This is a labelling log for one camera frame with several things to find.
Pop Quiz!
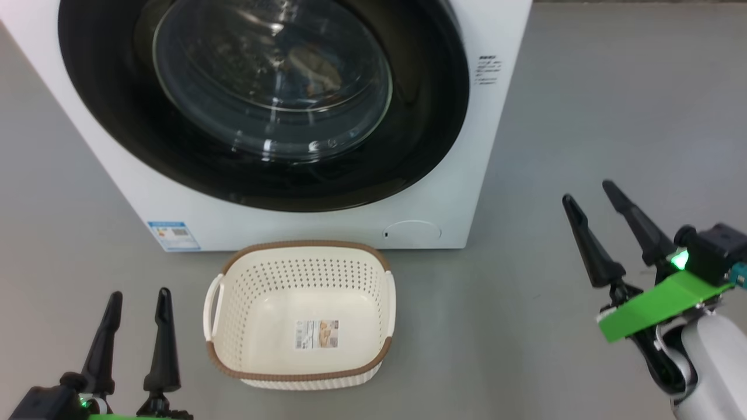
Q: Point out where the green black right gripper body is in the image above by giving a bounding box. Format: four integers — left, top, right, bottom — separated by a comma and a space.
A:
595, 251, 735, 397

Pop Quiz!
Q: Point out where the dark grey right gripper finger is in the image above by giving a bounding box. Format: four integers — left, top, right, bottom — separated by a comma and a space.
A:
602, 180, 676, 268
562, 194, 626, 288

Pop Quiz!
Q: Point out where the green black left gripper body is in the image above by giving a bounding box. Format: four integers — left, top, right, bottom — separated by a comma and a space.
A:
61, 373, 193, 420

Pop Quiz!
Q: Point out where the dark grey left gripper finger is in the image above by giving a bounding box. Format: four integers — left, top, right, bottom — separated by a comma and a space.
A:
143, 287, 181, 393
80, 291, 124, 394

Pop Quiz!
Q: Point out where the black round glass washer door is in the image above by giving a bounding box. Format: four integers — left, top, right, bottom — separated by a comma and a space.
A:
57, 0, 470, 212

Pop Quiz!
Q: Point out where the white front-load washing machine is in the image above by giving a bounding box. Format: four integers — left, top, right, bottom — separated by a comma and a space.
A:
0, 0, 533, 253

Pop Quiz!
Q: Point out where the cream perforated basket brown rim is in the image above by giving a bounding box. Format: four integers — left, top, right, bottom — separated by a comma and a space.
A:
203, 240, 397, 390

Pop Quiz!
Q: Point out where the paper product label sticker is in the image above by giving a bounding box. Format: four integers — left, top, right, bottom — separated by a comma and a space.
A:
295, 319, 340, 351

